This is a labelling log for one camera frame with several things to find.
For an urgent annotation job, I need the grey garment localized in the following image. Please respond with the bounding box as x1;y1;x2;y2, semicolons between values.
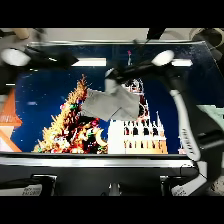
80;69;141;123

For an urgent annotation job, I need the pale green garment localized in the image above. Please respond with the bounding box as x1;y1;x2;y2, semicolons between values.
196;104;224;132

